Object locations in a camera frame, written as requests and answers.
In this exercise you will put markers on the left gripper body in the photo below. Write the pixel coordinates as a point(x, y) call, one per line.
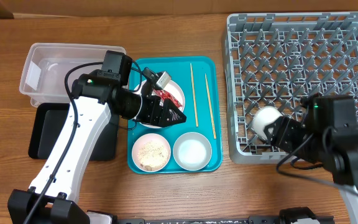
point(148, 109)

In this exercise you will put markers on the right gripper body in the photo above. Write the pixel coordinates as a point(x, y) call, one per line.
point(288, 135)

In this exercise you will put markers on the red snack wrapper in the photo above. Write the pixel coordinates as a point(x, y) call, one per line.
point(164, 95)

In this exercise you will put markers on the large pink plate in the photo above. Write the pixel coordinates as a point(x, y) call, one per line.
point(173, 89)

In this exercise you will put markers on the white cup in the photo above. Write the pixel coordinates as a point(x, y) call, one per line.
point(265, 116)

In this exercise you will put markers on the wooden chopstick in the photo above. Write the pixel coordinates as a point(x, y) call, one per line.
point(210, 106)
point(194, 96)

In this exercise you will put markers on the grey bowl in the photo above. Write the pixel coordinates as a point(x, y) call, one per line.
point(192, 151)

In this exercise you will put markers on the small pink bowl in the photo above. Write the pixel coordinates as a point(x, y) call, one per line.
point(143, 140)

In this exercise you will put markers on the rice food waste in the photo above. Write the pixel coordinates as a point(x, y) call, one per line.
point(152, 155)

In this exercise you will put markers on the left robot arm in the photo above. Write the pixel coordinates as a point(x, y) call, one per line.
point(52, 196)

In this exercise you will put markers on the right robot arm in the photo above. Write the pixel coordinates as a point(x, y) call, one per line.
point(327, 137)

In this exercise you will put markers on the grey dishwasher rack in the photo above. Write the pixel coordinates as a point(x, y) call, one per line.
point(276, 59)

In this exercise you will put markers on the black food waste tray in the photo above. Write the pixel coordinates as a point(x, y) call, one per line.
point(49, 121)

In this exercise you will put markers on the clear plastic waste bin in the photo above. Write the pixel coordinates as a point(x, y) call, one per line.
point(47, 64)

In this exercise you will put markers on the teal serving tray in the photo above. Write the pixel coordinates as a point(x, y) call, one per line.
point(179, 69)

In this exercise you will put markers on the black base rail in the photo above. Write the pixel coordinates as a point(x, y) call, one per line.
point(297, 215)

